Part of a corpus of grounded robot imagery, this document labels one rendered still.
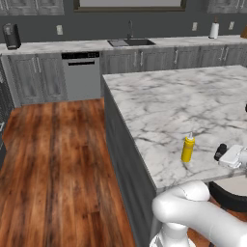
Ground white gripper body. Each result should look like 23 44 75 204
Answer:
218 144 244 170

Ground yellow mustard bottle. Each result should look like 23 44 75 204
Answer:
180 131 196 164

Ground black round stool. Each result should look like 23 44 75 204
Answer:
207 175 247 213

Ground grey marble-top kitchen island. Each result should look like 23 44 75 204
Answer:
101 65 247 247

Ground grey base cupboard run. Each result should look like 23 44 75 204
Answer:
99 43 247 77

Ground brown wooden block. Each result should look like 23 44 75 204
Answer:
239 24 247 40

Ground white paper towel roll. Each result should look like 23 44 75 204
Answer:
208 16 221 40

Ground dark grey sink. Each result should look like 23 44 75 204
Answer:
107 38 156 48

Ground dark tap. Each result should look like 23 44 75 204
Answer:
126 19 135 41

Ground silver dishwasher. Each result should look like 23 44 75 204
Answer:
60 50 102 102

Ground dark framed window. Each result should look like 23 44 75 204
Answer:
72 0 188 14

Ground grey two-door base cupboard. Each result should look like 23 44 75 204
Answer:
7 52 69 106

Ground dark grey tall appliance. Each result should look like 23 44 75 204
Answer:
0 57 16 170

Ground black coffee machine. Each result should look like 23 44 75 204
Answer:
2 22 22 51

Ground grey wall cupboards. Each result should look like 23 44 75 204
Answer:
206 0 247 14
0 0 66 16

